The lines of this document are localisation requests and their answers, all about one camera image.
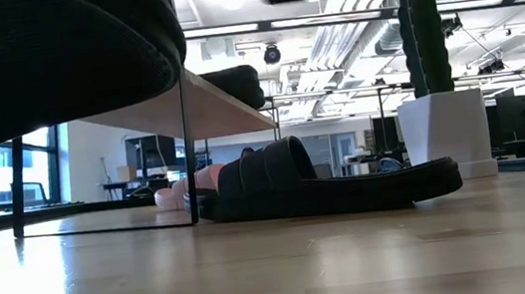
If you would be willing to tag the pink rubber slide sandal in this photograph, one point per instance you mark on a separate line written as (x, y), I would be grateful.
(208, 177)

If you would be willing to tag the person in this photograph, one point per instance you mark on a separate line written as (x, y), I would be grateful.
(247, 152)

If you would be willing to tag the long ceiling light bar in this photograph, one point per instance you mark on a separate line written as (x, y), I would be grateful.
(262, 25)

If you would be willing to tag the white hexagonal plant pot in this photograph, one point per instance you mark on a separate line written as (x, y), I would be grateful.
(446, 134)

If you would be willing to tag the green cactus plant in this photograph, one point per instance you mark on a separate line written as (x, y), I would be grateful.
(426, 46)

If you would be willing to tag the black ceiling track light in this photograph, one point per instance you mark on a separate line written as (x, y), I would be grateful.
(492, 67)
(450, 24)

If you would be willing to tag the black office chair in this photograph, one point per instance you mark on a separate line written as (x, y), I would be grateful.
(27, 193)

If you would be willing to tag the black ceiling dome camera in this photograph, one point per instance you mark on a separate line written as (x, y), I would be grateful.
(272, 55)

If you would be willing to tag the distant black metal frame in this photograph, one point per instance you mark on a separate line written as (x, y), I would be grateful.
(382, 117)

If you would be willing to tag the black frame bracket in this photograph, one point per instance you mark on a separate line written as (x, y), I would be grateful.
(389, 165)
(140, 191)

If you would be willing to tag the wooden shelf black metal frame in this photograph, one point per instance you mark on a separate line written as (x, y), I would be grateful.
(138, 117)

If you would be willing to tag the grey ceiling duct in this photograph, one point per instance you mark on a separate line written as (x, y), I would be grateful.
(387, 41)

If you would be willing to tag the black aluminium table frame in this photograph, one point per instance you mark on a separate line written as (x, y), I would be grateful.
(99, 206)

